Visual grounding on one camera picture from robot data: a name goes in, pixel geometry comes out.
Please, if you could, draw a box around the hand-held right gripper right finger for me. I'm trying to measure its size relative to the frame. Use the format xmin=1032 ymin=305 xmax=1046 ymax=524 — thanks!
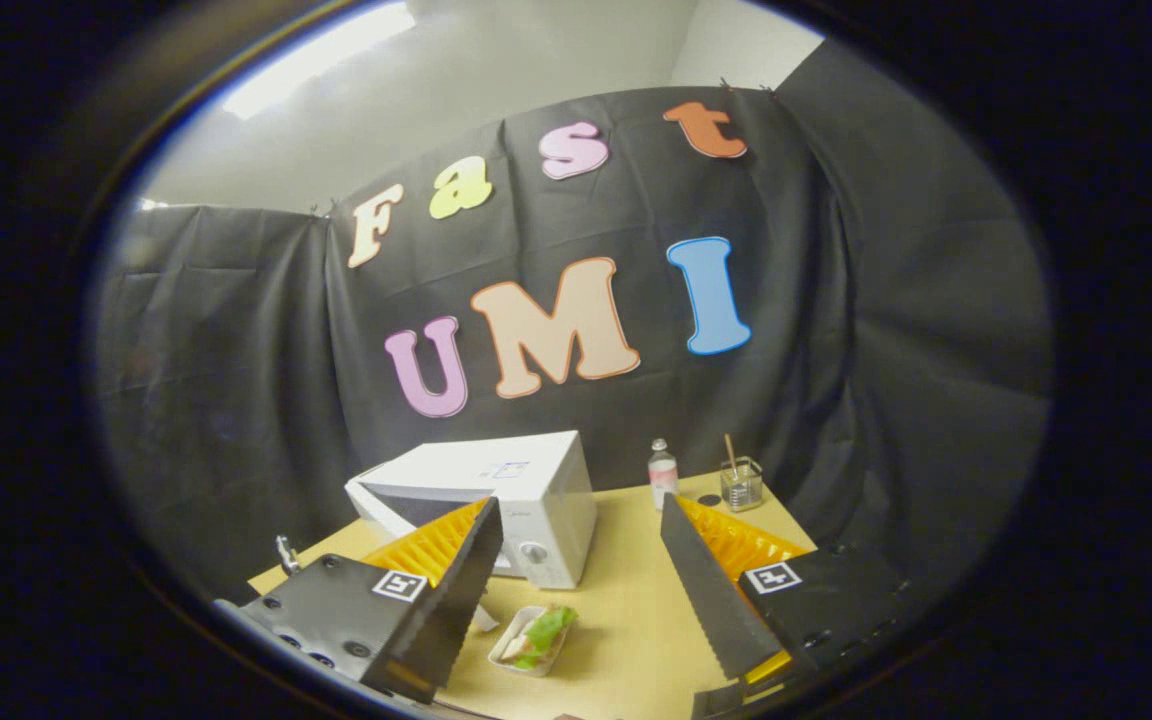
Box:
xmin=658 ymin=492 xmax=912 ymax=716

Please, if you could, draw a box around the white rectangular tray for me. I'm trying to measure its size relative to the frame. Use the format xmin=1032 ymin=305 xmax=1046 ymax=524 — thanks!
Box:
xmin=488 ymin=604 xmax=577 ymax=678

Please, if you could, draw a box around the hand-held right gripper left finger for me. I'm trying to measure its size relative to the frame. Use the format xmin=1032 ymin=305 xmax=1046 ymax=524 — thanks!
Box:
xmin=214 ymin=497 xmax=505 ymax=706

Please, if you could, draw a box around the brown bread sandwich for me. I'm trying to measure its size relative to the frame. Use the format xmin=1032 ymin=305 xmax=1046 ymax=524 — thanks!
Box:
xmin=501 ymin=625 xmax=547 ymax=666

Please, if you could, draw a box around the white microwave oven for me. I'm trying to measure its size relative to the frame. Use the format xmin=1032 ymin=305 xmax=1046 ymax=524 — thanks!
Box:
xmin=344 ymin=430 xmax=599 ymax=591

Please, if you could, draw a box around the square glass container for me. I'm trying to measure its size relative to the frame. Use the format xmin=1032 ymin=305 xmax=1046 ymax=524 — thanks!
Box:
xmin=719 ymin=456 xmax=765 ymax=513

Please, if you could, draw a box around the clear bottle with pink label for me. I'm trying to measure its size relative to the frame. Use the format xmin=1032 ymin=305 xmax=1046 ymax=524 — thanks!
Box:
xmin=647 ymin=438 xmax=680 ymax=512

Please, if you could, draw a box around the green lettuce leaf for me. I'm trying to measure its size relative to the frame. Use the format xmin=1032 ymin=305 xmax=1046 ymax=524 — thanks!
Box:
xmin=521 ymin=606 xmax=579 ymax=669

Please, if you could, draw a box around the black backdrop cloth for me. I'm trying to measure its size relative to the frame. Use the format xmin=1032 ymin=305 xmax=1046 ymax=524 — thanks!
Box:
xmin=96 ymin=35 xmax=1054 ymax=601

